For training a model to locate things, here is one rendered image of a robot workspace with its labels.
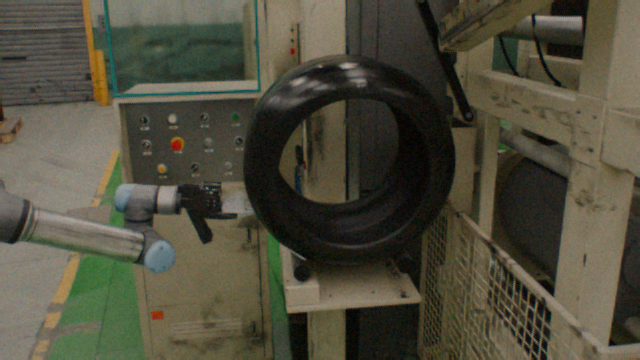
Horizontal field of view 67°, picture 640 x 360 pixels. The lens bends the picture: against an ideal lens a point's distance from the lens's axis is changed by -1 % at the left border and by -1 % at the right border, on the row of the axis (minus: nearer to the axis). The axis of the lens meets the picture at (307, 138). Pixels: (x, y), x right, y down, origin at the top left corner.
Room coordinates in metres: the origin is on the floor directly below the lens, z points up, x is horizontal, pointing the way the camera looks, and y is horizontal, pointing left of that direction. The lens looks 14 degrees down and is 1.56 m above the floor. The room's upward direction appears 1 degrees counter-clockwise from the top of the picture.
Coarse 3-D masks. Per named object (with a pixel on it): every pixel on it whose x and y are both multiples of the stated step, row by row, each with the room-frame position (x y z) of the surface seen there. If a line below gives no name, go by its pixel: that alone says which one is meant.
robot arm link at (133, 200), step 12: (120, 192) 1.18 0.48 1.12; (132, 192) 1.19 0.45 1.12; (144, 192) 1.19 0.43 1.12; (156, 192) 1.20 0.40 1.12; (120, 204) 1.17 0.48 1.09; (132, 204) 1.18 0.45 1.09; (144, 204) 1.18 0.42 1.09; (156, 204) 1.18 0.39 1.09; (132, 216) 1.17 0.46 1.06; (144, 216) 1.18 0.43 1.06
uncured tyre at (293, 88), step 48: (288, 96) 1.16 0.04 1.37; (336, 96) 1.15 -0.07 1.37; (384, 96) 1.16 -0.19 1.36; (432, 96) 1.22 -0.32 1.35; (432, 144) 1.17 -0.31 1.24; (288, 192) 1.41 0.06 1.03; (384, 192) 1.43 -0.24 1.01; (432, 192) 1.17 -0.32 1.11; (288, 240) 1.14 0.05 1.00; (336, 240) 1.32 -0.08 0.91; (384, 240) 1.16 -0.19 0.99
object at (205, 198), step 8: (184, 184) 1.22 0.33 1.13; (192, 184) 1.23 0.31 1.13; (200, 184) 1.23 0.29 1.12; (208, 184) 1.25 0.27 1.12; (216, 184) 1.25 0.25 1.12; (176, 192) 1.21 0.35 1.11; (184, 192) 1.21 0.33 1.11; (192, 192) 1.21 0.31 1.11; (200, 192) 1.20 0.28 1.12; (208, 192) 1.21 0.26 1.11; (216, 192) 1.20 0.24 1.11; (176, 200) 1.19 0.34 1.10; (184, 200) 1.23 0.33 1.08; (192, 200) 1.21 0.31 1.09; (200, 200) 1.20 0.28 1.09; (208, 200) 1.21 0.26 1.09; (216, 200) 1.21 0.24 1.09; (176, 208) 1.19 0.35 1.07; (200, 208) 1.20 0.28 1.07; (208, 208) 1.21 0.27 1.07; (216, 208) 1.21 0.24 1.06; (208, 216) 1.20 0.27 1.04
